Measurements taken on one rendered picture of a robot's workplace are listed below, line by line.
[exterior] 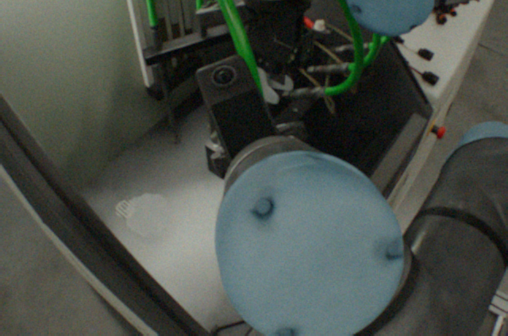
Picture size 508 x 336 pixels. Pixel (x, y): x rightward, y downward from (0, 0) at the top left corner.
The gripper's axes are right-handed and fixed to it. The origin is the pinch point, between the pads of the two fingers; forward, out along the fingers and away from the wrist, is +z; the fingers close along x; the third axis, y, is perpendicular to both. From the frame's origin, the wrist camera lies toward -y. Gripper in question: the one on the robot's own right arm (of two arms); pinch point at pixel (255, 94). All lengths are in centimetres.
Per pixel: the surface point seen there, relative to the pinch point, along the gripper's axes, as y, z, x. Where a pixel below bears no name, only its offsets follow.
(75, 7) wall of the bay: -30.9, -11.3, -10.1
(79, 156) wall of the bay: -30.9, 19.5, -20.1
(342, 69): 7.2, 0.8, 15.1
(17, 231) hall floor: -105, 111, -43
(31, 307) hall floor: -70, 111, -60
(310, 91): 5.6, 1.5, 7.4
